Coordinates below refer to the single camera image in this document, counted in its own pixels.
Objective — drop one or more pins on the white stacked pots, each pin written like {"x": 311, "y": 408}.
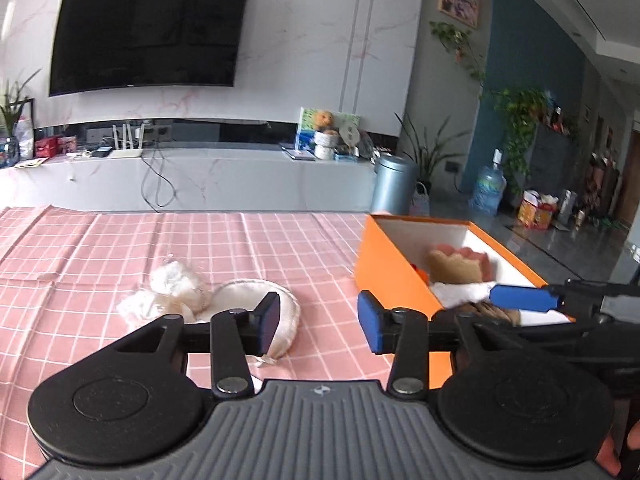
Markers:
{"x": 326, "y": 146}

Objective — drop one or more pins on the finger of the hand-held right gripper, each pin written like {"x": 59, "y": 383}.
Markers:
{"x": 550, "y": 337}
{"x": 522, "y": 298}

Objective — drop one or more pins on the blue water bottle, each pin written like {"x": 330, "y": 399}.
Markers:
{"x": 489, "y": 187}

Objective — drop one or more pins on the pink tan sponge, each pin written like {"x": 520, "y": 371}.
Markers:
{"x": 452, "y": 265}
{"x": 482, "y": 262}

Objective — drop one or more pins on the white router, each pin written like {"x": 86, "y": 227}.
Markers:
{"x": 126, "y": 152}

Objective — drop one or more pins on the dark phone on cabinet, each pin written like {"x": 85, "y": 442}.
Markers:
{"x": 101, "y": 151}

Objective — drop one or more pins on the black wall television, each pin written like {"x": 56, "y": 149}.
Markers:
{"x": 145, "y": 35}

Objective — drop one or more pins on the orange cardboard box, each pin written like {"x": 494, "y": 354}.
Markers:
{"x": 385, "y": 260}

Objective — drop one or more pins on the white marble media cabinet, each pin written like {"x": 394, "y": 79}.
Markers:
{"x": 225, "y": 180}

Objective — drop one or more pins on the white crumpled plastic bag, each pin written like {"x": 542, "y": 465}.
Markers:
{"x": 172, "y": 287}

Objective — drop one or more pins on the brown teddy bear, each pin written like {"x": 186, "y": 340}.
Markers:
{"x": 324, "y": 121}

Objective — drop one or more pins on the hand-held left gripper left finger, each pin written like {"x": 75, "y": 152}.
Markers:
{"x": 269, "y": 321}

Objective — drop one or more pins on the pink checked tablecloth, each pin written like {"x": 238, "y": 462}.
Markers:
{"x": 100, "y": 255}

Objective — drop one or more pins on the leafy green shelf plant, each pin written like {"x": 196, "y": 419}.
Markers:
{"x": 520, "y": 120}

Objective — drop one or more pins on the green plant in blue vase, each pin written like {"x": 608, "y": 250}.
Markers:
{"x": 12, "y": 110}

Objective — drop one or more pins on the teddy bear picture box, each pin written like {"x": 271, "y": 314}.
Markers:
{"x": 307, "y": 127}

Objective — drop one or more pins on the person's right hand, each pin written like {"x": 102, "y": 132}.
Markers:
{"x": 627, "y": 447}

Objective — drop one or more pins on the dark side cabinet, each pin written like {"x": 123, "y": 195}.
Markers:
{"x": 555, "y": 160}

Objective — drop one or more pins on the white cloth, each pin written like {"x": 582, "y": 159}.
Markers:
{"x": 460, "y": 294}

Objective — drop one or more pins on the white round sign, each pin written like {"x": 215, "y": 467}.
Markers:
{"x": 350, "y": 137}

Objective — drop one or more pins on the tall potted floor plant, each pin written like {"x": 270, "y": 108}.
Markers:
{"x": 430, "y": 160}

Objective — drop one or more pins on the orange gift bag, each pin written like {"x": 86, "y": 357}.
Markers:
{"x": 536, "y": 212}

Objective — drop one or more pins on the orange crocheted ball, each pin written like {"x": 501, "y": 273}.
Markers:
{"x": 421, "y": 274}

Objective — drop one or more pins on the hanging green vine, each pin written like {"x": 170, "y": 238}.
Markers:
{"x": 462, "y": 50}

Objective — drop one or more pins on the brown knitted plush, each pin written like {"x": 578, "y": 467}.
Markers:
{"x": 492, "y": 312}

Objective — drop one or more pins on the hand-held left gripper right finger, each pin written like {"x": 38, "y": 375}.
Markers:
{"x": 370, "y": 322}

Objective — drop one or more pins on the framed wall picture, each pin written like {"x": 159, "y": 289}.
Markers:
{"x": 458, "y": 4}

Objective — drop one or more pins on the grey metal trash can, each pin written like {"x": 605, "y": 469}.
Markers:
{"x": 395, "y": 185}

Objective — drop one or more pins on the red box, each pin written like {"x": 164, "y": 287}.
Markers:
{"x": 45, "y": 147}
{"x": 67, "y": 145}

